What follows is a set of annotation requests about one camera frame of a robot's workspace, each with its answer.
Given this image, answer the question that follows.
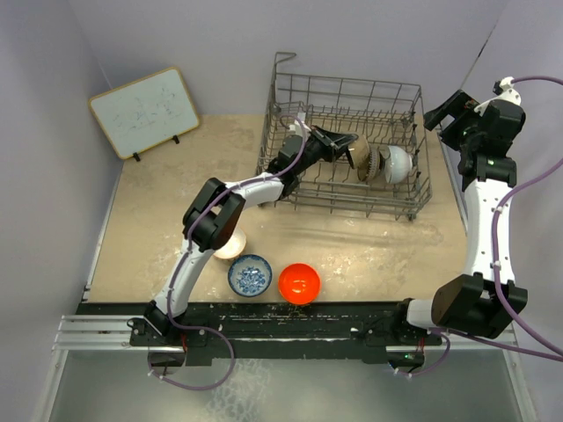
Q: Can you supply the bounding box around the white ceramic bowl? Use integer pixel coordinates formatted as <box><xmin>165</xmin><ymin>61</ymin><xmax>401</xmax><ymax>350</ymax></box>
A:
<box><xmin>380</xmin><ymin>145</ymin><xmax>413</xmax><ymax>185</ymax></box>

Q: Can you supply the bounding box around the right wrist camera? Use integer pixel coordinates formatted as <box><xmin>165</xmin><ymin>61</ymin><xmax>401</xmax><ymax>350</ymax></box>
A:
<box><xmin>473</xmin><ymin>76</ymin><xmax>522</xmax><ymax>115</ymax></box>

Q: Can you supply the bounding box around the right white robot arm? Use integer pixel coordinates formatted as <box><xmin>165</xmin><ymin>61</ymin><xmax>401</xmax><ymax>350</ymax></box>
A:
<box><xmin>391</xmin><ymin>81</ymin><xmax>528</xmax><ymax>344</ymax></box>

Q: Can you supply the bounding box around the orange bowl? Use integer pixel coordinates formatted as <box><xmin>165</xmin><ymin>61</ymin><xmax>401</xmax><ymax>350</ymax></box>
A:
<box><xmin>278</xmin><ymin>263</ymin><xmax>321</xmax><ymax>306</ymax></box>

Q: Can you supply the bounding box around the beige white bowl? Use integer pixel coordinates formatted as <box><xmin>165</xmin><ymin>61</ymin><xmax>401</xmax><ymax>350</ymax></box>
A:
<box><xmin>214</xmin><ymin>228</ymin><xmax>247</xmax><ymax>260</ymax></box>

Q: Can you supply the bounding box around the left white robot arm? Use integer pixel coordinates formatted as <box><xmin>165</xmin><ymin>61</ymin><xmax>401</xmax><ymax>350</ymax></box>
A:
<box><xmin>144</xmin><ymin>126</ymin><xmax>358</xmax><ymax>345</ymax></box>

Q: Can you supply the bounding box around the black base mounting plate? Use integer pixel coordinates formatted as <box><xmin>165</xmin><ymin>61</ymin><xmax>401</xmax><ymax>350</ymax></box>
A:
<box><xmin>129</xmin><ymin>301</ymin><xmax>443</xmax><ymax>364</ymax></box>

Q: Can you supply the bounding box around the blue white patterned bowl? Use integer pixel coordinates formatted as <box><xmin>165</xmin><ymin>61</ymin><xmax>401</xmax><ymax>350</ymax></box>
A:
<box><xmin>228</xmin><ymin>254</ymin><xmax>273</xmax><ymax>298</ymax></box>

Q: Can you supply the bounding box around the black glossy bowl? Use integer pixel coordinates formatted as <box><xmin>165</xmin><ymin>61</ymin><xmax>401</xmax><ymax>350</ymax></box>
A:
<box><xmin>347</xmin><ymin>135</ymin><xmax>370</xmax><ymax>169</ymax></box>

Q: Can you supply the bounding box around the small whiteboard with wood frame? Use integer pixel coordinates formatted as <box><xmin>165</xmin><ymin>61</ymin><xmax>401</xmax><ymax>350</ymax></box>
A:
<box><xmin>88</xmin><ymin>67</ymin><xmax>200</xmax><ymax>160</ymax></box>

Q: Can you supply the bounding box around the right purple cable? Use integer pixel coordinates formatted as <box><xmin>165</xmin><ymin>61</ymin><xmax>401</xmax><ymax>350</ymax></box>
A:
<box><xmin>393</xmin><ymin>75</ymin><xmax>563</xmax><ymax>379</ymax></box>

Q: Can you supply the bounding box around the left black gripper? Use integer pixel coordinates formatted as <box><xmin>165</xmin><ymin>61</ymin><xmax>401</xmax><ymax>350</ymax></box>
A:
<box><xmin>292</xmin><ymin>125</ymin><xmax>355</xmax><ymax>176</ymax></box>

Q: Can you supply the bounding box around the grey wire dish rack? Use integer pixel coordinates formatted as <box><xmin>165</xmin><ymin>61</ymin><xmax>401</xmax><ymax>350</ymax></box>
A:
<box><xmin>256</xmin><ymin>52</ymin><xmax>432</xmax><ymax>220</ymax></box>

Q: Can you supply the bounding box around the brown rimmed cream bowl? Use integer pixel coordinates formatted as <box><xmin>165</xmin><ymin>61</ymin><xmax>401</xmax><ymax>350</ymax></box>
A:
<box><xmin>357</xmin><ymin>147</ymin><xmax>384</xmax><ymax>183</ymax></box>

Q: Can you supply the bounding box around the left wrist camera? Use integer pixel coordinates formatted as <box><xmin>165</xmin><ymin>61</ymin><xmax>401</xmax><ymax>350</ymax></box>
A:
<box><xmin>289</xmin><ymin>113</ymin><xmax>311</xmax><ymax>138</ymax></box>

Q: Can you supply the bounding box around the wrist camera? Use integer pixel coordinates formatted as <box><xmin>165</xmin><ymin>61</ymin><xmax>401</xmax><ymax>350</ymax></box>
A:
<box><xmin>289</xmin><ymin>113</ymin><xmax>311</xmax><ymax>138</ymax></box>
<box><xmin>473</xmin><ymin>76</ymin><xmax>522</xmax><ymax>115</ymax></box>

